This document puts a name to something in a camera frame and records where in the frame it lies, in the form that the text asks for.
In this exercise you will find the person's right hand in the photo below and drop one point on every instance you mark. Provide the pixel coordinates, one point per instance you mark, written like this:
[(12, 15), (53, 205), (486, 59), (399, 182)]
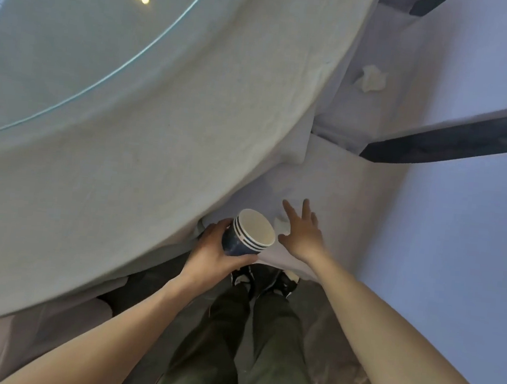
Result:
[(305, 239)]

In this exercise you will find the person's left hand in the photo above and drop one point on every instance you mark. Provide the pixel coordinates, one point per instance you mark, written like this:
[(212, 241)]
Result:
[(206, 259)]

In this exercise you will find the person's right middle finger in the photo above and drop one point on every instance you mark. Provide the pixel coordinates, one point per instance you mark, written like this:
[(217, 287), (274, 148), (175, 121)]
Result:
[(307, 208)]

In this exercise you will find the person's left thumb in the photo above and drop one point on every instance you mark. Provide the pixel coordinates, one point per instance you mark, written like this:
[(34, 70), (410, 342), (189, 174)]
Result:
[(243, 260)]

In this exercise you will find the person's right thumb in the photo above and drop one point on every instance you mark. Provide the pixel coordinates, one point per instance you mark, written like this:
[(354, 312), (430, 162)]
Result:
[(284, 239)]

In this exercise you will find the blue striped paper cup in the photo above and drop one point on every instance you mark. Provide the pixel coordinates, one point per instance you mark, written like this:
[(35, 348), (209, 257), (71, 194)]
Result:
[(242, 241)]

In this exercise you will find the person's right forearm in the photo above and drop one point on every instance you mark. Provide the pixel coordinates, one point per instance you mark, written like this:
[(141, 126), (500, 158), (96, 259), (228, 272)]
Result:
[(400, 342)]

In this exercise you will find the person's left forearm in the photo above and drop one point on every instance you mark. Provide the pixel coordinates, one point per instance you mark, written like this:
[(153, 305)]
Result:
[(110, 336)]

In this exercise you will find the small crumpled white tissue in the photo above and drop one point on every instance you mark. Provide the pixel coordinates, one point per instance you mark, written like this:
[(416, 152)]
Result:
[(280, 225)]

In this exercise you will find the black and white left shoe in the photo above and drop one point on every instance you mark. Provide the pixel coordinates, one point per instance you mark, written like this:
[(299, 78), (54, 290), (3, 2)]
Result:
[(242, 280)]

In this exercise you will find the black and white shoe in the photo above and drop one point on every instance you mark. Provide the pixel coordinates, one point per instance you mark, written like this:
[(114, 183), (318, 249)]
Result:
[(242, 280), (278, 281)]

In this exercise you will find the black and white right shoe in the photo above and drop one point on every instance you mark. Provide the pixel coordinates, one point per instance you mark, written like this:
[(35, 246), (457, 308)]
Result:
[(278, 281)]

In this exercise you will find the olive green trousers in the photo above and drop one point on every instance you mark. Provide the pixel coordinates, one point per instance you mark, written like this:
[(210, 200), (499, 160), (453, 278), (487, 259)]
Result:
[(273, 357)]

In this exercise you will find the white tablecloth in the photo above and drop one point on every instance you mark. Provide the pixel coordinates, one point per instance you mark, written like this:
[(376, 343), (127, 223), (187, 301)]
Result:
[(186, 147)]

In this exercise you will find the large crumpled white tissue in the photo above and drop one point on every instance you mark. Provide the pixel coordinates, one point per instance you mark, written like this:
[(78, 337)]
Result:
[(371, 79)]

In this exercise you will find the white covered chair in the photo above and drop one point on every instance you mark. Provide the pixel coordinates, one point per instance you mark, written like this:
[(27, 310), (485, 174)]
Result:
[(21, 332), (463, 53), (454, 244)]

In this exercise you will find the dark chair band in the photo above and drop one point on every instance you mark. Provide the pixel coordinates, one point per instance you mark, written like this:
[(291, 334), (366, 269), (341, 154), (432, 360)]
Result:
[(454, 144), (430, 3)]

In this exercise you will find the round glass turntable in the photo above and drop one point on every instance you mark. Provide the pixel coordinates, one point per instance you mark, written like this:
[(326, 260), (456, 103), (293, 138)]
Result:
[(71, 38)]

